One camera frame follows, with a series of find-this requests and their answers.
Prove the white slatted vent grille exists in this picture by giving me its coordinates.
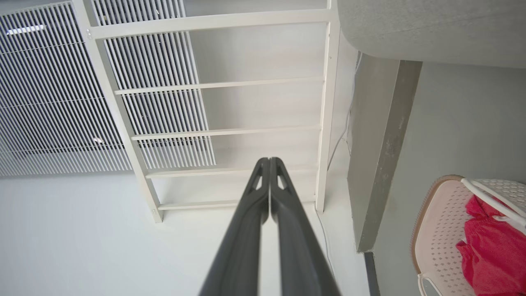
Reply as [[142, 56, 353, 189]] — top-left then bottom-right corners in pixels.
[[0, 0, 217, 177]]

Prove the thin white wall cable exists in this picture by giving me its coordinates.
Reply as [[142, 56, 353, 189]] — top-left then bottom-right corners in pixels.
[[316, 205, 335, 276]]

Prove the pale grey floor cable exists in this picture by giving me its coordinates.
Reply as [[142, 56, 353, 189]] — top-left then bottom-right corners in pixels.
[[327, 51, 363, 171]]

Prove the black baseboard strip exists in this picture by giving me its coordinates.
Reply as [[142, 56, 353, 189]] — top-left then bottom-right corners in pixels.
[[364, 251, 381, 296]]

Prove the red garment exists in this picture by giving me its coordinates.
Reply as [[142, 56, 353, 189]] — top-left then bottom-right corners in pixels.
[[455, 195, 526, 296]]

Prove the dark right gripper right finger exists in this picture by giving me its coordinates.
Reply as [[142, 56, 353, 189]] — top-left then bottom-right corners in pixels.
[[270, 157, 341, 296]]

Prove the cream perforated laundry basket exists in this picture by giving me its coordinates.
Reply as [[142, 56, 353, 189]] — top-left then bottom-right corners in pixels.
[[411, 175, 526, 296]]

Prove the white metal rack frame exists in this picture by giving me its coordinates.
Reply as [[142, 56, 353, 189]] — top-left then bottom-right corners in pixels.
[[72, 0, 341, 224]]

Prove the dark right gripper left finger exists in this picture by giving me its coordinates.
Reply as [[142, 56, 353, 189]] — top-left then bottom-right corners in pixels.
[[199, 158, 270, 296]]

